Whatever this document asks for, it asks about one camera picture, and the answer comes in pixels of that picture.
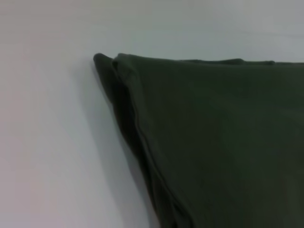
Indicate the dark green FREE T-shirt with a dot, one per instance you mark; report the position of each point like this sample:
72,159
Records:
213,142

